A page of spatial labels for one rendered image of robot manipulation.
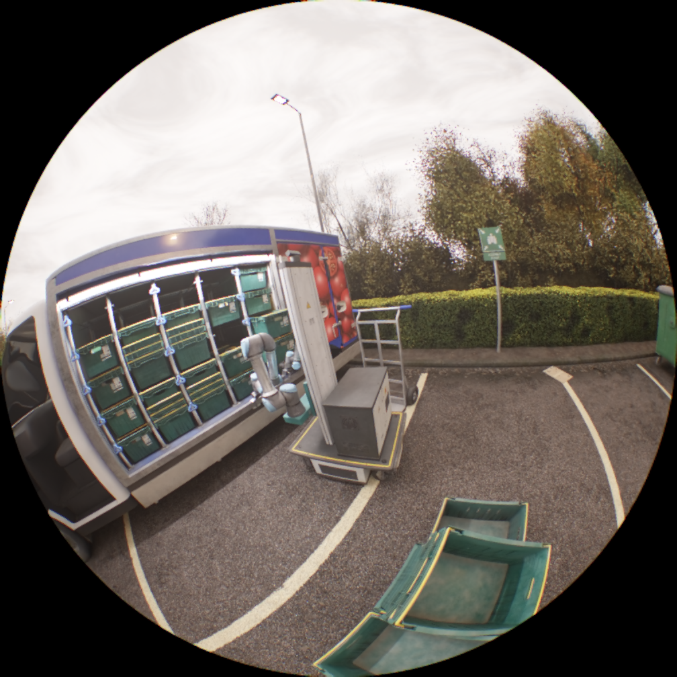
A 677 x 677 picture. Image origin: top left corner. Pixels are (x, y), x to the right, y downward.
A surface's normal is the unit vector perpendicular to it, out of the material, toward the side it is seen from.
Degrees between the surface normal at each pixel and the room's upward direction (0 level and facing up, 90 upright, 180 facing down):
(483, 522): 0
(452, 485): 0
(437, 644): 21
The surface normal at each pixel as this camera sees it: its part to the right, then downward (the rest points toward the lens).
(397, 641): -0.47, -0.88
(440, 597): 0.10, -0.89
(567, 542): -0.20, -0.95
